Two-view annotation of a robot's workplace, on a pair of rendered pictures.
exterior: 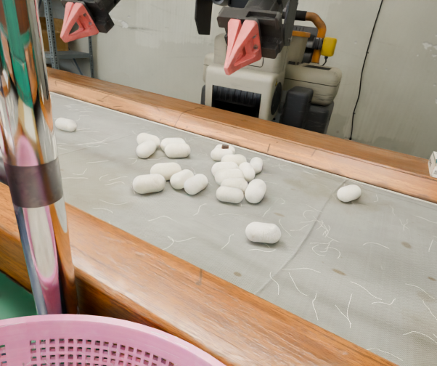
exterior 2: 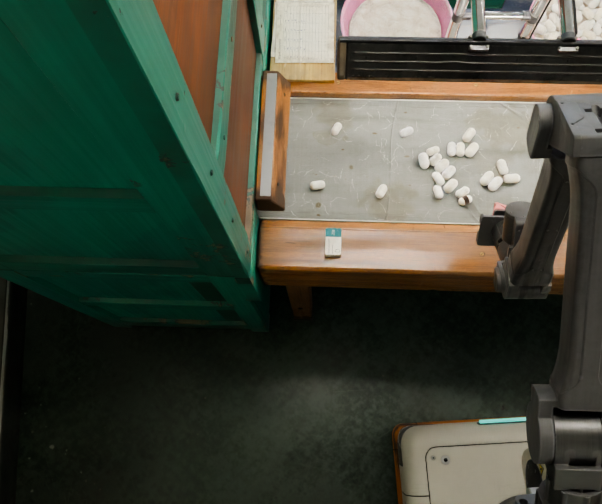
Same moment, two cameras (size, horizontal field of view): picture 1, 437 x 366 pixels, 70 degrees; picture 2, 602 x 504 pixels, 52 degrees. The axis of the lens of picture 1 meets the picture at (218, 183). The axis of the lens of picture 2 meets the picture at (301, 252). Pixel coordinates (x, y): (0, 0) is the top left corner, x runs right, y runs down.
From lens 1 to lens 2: 1.44 m
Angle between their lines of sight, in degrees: 78
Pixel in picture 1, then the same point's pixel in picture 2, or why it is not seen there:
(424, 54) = not seen: outside the picture
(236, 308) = (397, 86)
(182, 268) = (417, 90)
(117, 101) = not seen: outside the picture
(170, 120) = not seen: hidden behind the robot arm
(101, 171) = (502, 138)
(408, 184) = (351, 225)
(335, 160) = (397, 227)
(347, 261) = (372, 141)
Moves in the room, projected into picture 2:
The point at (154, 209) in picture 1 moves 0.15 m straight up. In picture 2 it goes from (454, 126) to (470, 93)
